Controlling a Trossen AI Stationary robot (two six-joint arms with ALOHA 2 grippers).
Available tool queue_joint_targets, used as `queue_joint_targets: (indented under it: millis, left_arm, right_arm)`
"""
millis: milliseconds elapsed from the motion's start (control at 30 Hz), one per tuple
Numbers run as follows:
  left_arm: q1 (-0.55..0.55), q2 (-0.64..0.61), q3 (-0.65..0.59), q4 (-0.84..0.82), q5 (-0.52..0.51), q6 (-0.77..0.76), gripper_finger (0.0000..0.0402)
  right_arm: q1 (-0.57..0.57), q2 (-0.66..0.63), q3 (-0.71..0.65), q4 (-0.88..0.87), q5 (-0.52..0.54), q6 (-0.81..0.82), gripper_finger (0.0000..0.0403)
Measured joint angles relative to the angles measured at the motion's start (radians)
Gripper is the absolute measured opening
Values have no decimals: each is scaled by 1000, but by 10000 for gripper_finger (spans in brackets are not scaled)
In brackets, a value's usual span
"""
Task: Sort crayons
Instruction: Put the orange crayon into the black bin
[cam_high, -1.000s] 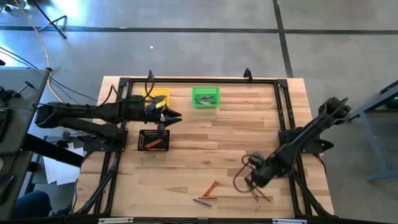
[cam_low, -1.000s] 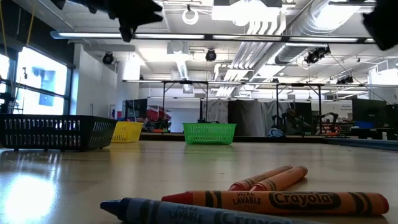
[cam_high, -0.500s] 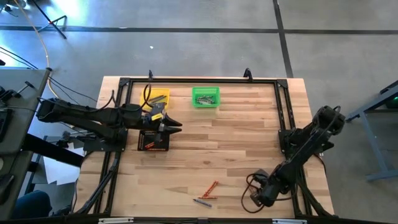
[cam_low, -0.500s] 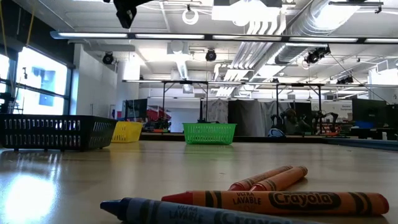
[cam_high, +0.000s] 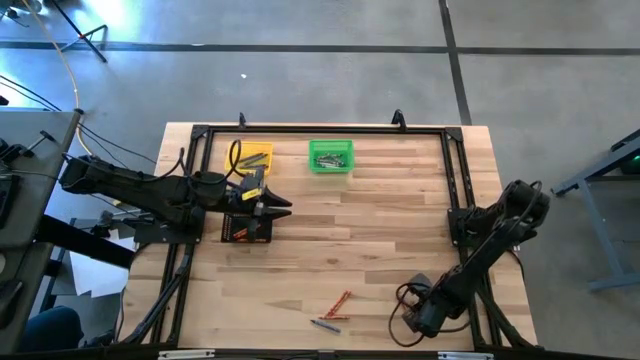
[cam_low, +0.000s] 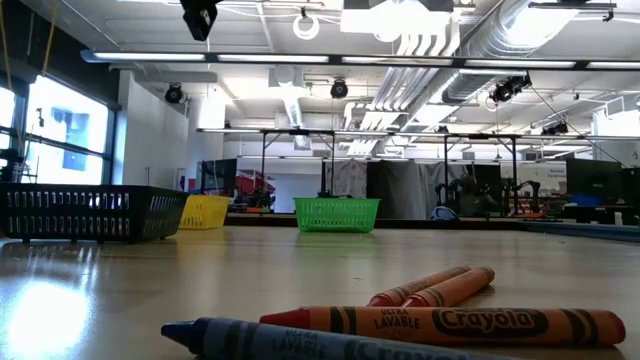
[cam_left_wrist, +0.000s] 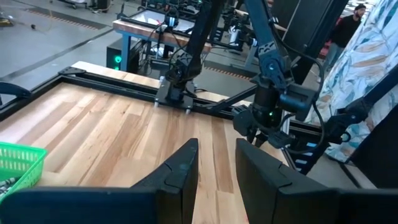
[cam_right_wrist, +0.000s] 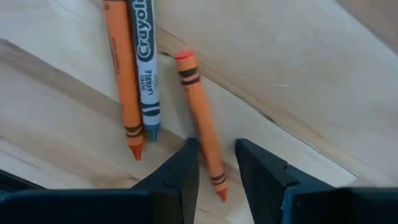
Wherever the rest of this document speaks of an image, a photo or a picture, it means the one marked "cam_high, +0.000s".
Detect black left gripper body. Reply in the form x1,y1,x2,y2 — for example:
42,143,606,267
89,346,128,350
219,167,269,242

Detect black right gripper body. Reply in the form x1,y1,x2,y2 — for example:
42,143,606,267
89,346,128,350
399,272,452,337

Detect black plastic basket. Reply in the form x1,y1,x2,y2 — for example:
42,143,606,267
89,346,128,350
221,212,275,245

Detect yellow plastic basket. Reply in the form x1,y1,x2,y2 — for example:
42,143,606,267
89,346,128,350
224,141,274,176

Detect green plastic basket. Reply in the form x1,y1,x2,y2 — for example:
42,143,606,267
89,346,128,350
308,139,355,175

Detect black desk support bar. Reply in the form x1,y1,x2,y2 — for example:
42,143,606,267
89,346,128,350
37,214,136,269

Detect white paper sheets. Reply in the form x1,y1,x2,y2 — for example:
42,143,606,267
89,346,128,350
68,248,132,297

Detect blue-grey metal table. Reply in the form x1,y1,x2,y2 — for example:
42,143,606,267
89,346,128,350
551,128,640,292

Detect grey side desk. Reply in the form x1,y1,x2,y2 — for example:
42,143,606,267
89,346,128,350
0,109,81,354

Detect black floor stand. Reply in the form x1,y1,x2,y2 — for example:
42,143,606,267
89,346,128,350
49,0,109,64

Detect black desk clamp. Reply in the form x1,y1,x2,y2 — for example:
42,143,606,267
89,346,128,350
0,130,56,161

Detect person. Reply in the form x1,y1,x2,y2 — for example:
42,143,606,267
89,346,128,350
19,305,85,354

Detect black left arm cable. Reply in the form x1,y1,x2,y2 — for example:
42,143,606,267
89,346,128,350
164,138,244,181

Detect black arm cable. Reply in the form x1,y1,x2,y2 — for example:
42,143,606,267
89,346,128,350
164,138,244,181
387,282,471,349

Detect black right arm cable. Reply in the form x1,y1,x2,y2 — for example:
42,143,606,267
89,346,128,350
387,282,471,349

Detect silver table edge bracket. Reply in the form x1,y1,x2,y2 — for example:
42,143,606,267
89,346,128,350
437,351,495,360
157,349,216,360

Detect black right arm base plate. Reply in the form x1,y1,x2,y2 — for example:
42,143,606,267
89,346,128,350
447,207,524,250

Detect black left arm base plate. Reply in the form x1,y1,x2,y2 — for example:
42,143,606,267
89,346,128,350
133,204,207,245

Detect yellow floor cable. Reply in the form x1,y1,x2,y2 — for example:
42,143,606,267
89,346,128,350
19,0,132,208

